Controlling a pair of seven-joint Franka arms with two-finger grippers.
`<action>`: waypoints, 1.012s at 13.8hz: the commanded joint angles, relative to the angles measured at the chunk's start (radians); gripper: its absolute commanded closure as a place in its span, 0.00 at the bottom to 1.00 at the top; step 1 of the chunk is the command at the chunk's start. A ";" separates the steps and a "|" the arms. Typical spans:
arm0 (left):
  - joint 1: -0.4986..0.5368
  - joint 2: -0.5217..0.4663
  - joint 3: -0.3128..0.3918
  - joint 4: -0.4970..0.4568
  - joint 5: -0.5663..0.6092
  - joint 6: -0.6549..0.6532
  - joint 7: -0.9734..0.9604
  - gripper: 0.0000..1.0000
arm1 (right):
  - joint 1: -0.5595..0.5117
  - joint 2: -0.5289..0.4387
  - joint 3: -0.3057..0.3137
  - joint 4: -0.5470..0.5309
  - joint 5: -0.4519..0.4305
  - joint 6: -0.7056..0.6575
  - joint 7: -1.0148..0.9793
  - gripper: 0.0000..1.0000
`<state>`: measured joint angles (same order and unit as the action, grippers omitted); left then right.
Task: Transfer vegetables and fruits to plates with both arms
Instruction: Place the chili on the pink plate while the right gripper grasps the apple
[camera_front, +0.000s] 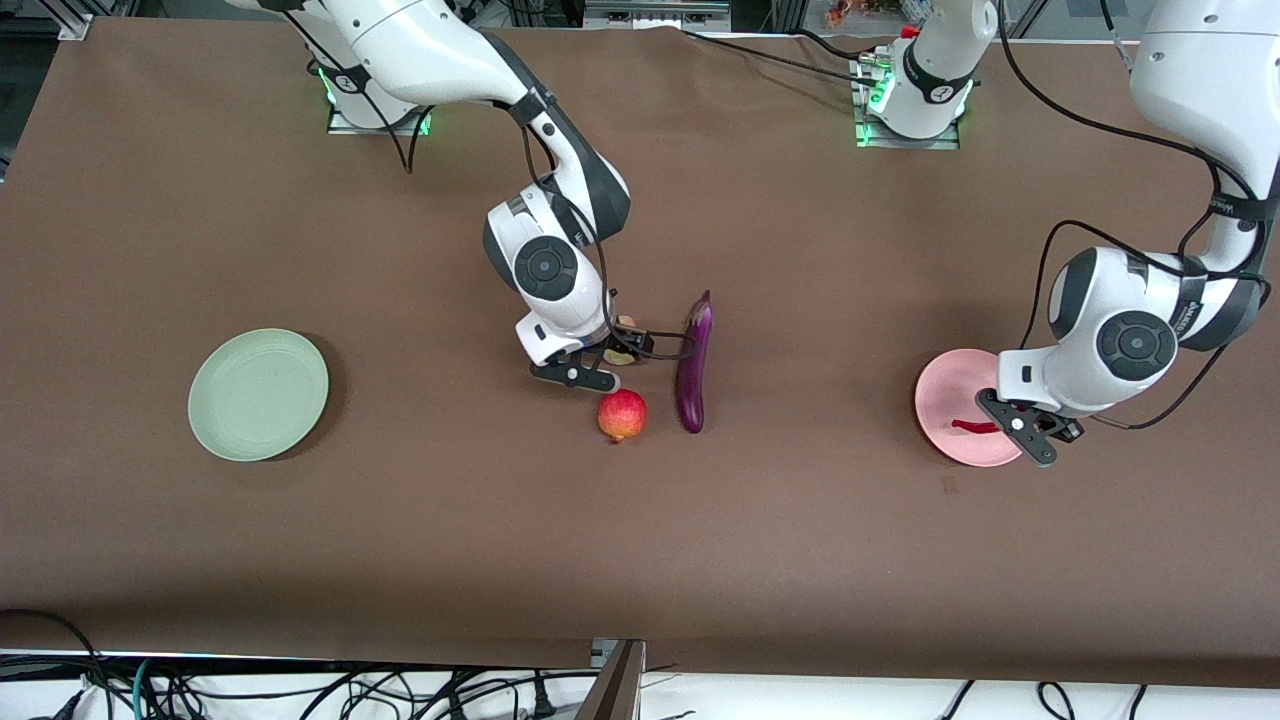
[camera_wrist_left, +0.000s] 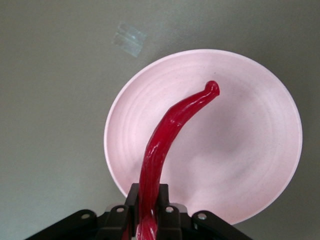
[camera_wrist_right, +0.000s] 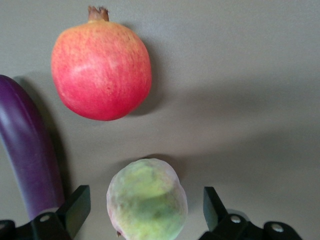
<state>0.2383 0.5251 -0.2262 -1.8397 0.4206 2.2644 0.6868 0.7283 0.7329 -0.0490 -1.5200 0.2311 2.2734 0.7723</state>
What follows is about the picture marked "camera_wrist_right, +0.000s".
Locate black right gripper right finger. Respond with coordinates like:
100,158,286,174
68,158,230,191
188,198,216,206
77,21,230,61
198,186,304,240

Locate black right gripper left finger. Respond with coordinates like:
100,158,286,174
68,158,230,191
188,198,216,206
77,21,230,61
0,184,91,240

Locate purple eggplant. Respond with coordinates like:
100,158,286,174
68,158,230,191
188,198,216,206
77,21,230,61
0,74,66,222

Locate pale green round fruit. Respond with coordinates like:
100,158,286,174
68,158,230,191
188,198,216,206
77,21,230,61
106,157,189,240

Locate red pomegranate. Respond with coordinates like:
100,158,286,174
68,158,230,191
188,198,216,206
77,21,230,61
50,5,153,122

